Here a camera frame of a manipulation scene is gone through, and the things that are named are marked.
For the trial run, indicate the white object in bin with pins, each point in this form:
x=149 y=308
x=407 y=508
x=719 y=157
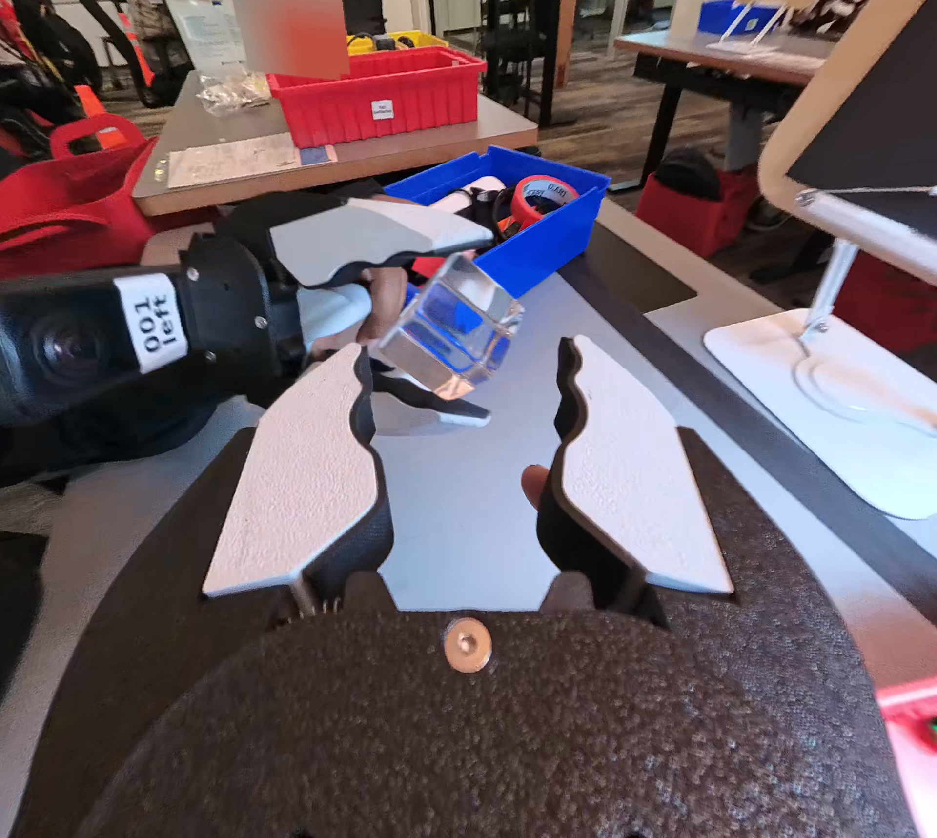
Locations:
x=476 y=186

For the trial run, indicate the black office chair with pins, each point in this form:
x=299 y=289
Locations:
x=362 y=0

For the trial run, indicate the wooden table with black legs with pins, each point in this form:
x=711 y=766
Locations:
x=703 y=51

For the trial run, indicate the large red plastic bin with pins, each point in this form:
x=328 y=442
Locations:
x=410 y=98

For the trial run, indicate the red bag with black top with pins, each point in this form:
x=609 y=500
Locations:
x=695 y=223

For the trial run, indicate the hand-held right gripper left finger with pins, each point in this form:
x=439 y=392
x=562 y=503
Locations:
x=300 y=479

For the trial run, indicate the person's left forearm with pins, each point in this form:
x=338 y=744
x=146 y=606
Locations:
x=110 y=443

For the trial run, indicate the small blue bin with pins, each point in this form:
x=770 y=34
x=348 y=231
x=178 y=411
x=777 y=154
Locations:
x=721 y=18

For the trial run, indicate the black standing desk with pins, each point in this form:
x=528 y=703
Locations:
x=545 y=47

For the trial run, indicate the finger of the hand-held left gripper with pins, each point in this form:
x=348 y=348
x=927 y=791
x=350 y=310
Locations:
x=428 y=400
x=373 y=234

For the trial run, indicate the red tote bag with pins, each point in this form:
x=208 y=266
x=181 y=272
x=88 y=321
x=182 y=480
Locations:
x=66 y=208

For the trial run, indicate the yellow plastic bin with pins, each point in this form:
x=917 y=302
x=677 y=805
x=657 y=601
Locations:
x=424 y=40

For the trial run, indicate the clear acrylic cube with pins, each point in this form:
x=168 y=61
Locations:
x=454 y=333

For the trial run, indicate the black backpack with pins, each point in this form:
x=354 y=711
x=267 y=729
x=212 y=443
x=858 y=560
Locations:
x=58 y=55

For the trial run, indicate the person's left hand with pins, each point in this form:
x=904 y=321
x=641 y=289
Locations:
x=386 y=300

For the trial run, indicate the clear plastic bag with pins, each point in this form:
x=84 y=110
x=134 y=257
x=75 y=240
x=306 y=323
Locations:
x=234 y=91

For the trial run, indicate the orange tape roll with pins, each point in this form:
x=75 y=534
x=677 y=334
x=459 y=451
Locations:
x=523 y=201

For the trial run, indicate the white paper sheet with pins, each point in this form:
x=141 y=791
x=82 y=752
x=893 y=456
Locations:
x=234 y=161

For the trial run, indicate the person's right hand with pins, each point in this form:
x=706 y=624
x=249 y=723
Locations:
x=536 y=486

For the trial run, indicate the large blue plastic bin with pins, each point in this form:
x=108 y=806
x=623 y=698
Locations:
x=542 y=252

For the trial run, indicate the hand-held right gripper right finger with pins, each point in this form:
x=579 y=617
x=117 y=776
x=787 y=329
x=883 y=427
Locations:
x=637 y=479

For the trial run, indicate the white panel stand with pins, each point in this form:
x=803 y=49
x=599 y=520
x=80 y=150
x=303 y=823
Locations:
x=864 y=428

